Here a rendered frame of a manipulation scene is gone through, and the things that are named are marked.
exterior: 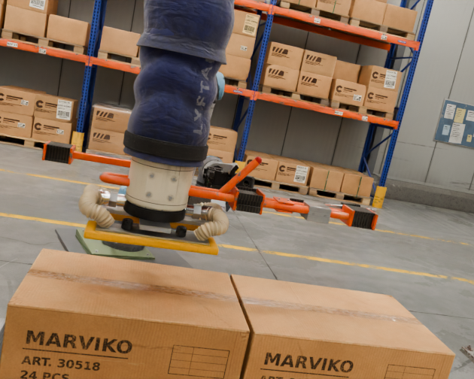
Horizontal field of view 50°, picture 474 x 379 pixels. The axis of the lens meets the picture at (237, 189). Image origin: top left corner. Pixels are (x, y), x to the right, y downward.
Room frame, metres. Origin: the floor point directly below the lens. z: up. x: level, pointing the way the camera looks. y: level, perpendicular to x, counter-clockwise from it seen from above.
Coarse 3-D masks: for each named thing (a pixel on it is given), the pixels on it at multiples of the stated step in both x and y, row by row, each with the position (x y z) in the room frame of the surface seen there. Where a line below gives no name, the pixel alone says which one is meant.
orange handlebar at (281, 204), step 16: (96, 160) 1.56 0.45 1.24; (112, 160) 1.57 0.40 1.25; (128, 160) 1.59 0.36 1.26; (112, 176) 1.31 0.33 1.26; (128, 176) 1.35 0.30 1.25; (192, 192) 1.35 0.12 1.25; (208, 192) 1.36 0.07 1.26; (272, 208) 1.41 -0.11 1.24; (288, 208) 1.41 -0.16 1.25; (304, 208) 1.43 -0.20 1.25; (336, 208) 1.50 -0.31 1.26
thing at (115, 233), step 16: (96, 224) 1.25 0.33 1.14; (112, 224) 1.26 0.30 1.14; (128, 224) 1.24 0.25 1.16; (112, 240) 1.20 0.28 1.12; (128, 240) 1.20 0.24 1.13; (144, 240) 1.21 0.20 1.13; (160, 240) 1.23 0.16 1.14; (176, 240) 1.25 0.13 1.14; (192, 240) 1.27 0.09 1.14; (208, 240) 1.31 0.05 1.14
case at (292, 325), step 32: (256, 288) 1.54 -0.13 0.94; (288, 288) 1.60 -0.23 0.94; (320, 288) 1.66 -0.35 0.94; (256, 320) 1.30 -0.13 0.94; (288, 320) 1.34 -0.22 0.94; (320, 320) 1.39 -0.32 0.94; (352, 320) 1.44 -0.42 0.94; (384, 320) 1.49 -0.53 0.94; (416, 320) 1.55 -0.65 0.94; (256, 352) 1.23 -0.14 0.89; (288, 352) 1.25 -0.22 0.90; (320, 352) 1.27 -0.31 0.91; (352, 352) 1.29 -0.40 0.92; (384, 352) 1.31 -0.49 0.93; (416, 352) 1.33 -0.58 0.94; (448, 352) 1.36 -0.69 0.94
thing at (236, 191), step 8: (232, 192) 1.41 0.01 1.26; (240, 192) 1.41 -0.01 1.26; (248, 192) 1.44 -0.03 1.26; (256, 192) 1.46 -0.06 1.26; (240, 200) 1.37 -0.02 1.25; (248, 200) 1.37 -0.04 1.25; (256, 200) 1.37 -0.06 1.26; (264, 200) 1.39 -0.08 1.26; (232, 208) 1.37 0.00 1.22; (240, 208) 1.36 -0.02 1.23; (248, 208) 1.37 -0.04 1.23; (256, 208) 1.37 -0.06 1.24
